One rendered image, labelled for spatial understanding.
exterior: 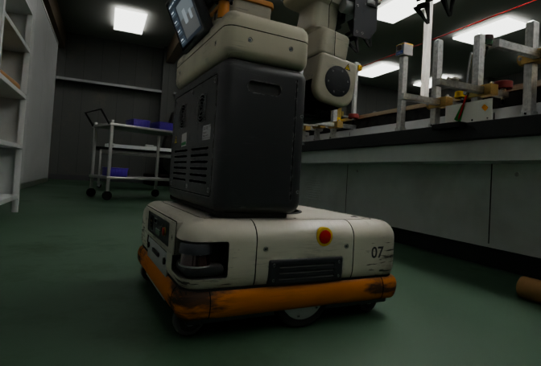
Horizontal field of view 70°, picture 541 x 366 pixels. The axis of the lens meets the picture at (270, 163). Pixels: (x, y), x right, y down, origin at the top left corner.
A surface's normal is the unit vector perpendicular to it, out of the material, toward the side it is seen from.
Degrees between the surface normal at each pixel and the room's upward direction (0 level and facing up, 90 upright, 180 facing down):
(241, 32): 90
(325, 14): 90
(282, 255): 90
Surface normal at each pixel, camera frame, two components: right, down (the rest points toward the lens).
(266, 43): 0.45, 0.00
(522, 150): -0.92, -0.07
